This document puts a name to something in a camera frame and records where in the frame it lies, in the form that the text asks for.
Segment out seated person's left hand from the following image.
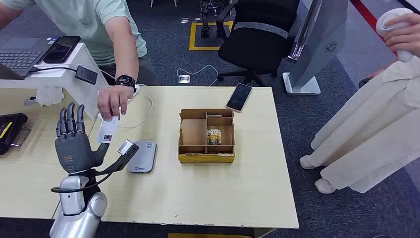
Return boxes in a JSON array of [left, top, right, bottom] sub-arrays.
[[97, 84, 135, 121]]

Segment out standing person's right hand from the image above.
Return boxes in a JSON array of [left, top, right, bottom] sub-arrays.
[[384, 13, 420, 58]]

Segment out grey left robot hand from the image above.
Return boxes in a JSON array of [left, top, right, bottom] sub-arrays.
[[54, 102, 110, 174]]

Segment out white handheld controller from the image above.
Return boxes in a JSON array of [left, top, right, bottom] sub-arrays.
[[375, 7, 415, 63]]

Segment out white ID card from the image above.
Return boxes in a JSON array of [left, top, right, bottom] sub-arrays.
[[96, 117, 119, 144]]

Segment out wooden compartment box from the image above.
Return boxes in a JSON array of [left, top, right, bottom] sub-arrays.
[[177, 109, 236, 164]]

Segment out grey card reader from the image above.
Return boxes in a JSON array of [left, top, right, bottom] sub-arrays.
[[126, 140, 158, 174]]

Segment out seated person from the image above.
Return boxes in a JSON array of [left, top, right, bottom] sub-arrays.
[[0, 0, 159, 121]]

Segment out standing person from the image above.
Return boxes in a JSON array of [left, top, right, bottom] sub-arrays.
[[299, 13, 420, 195]]

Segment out hotel room key card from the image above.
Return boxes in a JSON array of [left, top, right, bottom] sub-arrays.
[[206, 128, 222, 146]]

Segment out black wristwatch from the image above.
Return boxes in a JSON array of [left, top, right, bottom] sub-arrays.
[[114, 74, 137, 89]]

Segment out white power strip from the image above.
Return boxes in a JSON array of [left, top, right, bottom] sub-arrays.
[[97, 84, 142, 123]]

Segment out white laptop stand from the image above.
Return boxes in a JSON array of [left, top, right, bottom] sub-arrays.
[[0, 43, 110, 120]]

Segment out crumpled white tissue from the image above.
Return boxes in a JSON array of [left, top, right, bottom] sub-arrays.
[[35, 87, 64, 108]]

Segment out black handheld terminal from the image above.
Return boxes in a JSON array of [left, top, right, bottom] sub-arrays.
[[0, 113, 33, 156]]

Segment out black smartphone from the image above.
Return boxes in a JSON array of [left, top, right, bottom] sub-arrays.
[[43, 36, 81, 64]]

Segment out grey kiosk stand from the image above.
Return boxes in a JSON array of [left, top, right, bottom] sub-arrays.
[[282, 0, 349, 96]]

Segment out white furniture legs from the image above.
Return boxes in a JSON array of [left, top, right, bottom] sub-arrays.
[[150, 0, 178, 9]]

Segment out dark grey laptop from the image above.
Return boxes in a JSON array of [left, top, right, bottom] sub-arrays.
[[0, 35, 61, 80]]

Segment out black robot legs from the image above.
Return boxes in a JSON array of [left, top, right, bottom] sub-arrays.
[[199, 0, 227, 39]]

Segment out smartphone with pink case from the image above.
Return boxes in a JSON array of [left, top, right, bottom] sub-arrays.
[[225, 82, 253, 114]]

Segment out black office chair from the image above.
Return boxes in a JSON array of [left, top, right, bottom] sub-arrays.
[[215, 0, 301, 87]]

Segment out thin white cable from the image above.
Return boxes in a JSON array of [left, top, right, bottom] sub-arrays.
[[116, 95, 154, 129]]

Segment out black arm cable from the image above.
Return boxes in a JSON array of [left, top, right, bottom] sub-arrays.
[[51, 173, 112, 194]]

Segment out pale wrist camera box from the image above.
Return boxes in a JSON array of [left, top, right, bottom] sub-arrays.
[[117, 139, 135, 156]]

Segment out black hub cable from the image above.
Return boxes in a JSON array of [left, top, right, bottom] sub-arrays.
[[29, 66, 78, 72]]

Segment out white floor cable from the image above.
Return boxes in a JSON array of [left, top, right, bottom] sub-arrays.
[[176, 64, 220, 87]]

